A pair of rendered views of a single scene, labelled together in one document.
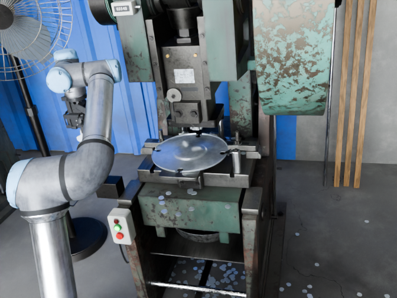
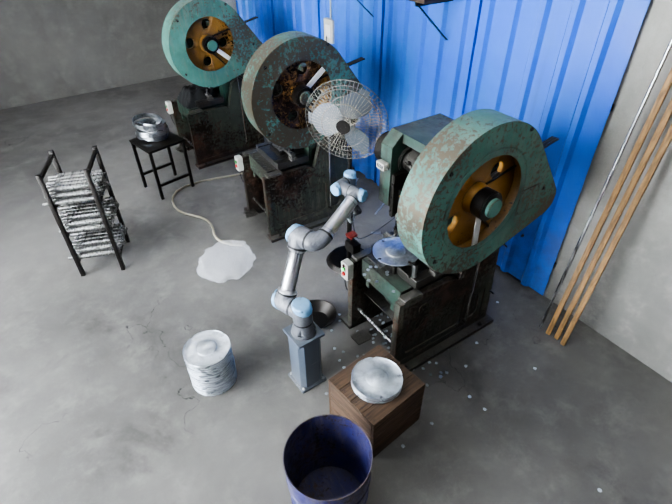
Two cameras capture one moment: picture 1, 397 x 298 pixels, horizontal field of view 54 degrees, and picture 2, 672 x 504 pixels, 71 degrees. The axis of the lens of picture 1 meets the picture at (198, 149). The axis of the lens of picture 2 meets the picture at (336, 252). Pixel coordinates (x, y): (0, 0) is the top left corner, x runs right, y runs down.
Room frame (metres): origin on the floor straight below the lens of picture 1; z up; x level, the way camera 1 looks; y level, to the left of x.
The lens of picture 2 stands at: (-0.69, -1.12, 2.57)
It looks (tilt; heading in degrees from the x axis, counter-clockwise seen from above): 38 degrees down; 39
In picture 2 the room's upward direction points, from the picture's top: 1 degrees counter-clockwise
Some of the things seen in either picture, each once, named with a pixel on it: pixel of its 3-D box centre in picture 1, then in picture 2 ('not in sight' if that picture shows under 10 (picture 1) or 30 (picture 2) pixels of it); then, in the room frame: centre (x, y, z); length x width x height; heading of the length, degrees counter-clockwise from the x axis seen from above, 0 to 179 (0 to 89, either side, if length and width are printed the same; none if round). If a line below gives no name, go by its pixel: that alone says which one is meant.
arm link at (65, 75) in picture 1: (67, 76); (342, 187); (1.19, 0.38, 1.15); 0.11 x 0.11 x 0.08; 1
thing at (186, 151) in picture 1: (189, 151); (396, 251); (1.29, 0.03, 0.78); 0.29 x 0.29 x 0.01
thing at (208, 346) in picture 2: not in sight; (206, 347); (0.28, 0.73, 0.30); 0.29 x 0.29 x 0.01
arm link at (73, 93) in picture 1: (74, 89); not in sight; (1.29, 0.40, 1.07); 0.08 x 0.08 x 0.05
